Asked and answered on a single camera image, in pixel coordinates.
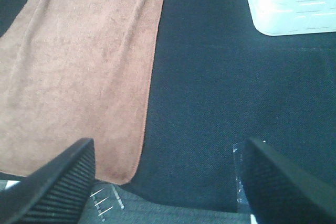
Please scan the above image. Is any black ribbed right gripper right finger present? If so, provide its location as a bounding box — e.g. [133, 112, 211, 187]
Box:
[241, 138, 335, 223]

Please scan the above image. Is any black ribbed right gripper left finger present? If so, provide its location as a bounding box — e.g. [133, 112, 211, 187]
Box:
[1, 138, 95, 223]

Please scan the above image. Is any black fabric table cloth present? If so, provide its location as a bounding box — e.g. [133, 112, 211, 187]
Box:
[1, 0, 335, 213]

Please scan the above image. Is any brown towel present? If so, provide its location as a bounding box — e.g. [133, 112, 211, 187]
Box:
[1, 0, 163, 185]

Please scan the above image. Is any white basket on right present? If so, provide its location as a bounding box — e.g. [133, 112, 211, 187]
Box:
[248, 0, 335, 36]

